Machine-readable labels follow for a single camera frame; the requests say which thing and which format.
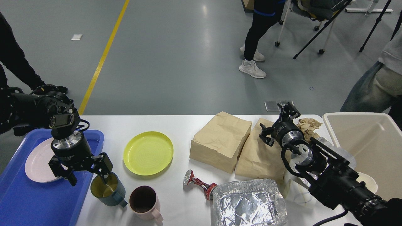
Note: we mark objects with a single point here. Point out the white paper cup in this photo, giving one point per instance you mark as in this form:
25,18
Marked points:
369,181

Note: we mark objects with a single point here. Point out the pink plate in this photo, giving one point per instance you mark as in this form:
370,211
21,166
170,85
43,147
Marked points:
36,166

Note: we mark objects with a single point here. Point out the cardboard box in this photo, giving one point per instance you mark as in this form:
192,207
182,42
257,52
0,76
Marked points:
248,4

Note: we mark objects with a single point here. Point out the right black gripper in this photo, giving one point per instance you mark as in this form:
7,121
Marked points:
285,131

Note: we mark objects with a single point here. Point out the black camera tripod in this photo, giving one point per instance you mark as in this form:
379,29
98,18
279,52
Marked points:
383,11

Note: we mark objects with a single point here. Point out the left brown paper bag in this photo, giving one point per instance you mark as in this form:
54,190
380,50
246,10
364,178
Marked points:
220,141

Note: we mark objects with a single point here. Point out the metal floor socket plate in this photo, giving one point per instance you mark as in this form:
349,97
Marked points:
272,106

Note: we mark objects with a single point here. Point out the aluminium foil container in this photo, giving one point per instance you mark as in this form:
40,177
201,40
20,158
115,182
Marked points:
256,202

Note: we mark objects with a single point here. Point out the brown paper bag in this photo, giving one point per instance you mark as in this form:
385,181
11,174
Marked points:
259,160
220,141

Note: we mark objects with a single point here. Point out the teal mug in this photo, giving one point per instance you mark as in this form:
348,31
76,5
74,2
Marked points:
112,193

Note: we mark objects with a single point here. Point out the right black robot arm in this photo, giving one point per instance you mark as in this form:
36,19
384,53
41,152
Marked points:
372,210

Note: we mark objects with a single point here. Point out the pink mug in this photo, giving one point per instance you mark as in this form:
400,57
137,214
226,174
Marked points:
145,204

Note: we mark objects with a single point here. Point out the blue plastic tray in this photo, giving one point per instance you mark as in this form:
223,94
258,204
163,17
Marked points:
24,202

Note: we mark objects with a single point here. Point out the crumpled brown paper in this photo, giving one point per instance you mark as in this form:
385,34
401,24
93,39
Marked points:
307,127

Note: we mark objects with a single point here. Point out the white rolling chair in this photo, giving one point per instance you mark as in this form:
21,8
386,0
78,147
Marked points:
318,11

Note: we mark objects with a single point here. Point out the beige plastic bin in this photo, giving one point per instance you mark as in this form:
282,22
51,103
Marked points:
375,141

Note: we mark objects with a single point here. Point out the yellow plate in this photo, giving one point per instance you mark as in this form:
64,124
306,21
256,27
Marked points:
148,153

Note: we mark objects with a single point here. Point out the crushed red can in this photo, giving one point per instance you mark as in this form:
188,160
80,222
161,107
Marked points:
189,178

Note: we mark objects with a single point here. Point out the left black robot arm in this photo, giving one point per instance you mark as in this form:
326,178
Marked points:
56,112

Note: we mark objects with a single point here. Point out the right brown paper bag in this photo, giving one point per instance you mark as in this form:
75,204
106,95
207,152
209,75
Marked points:
259,160

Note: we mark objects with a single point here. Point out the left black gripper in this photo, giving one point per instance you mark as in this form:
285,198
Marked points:
74,151

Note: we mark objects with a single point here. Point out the person with white sneakers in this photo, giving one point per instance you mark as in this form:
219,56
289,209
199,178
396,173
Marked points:
266,13

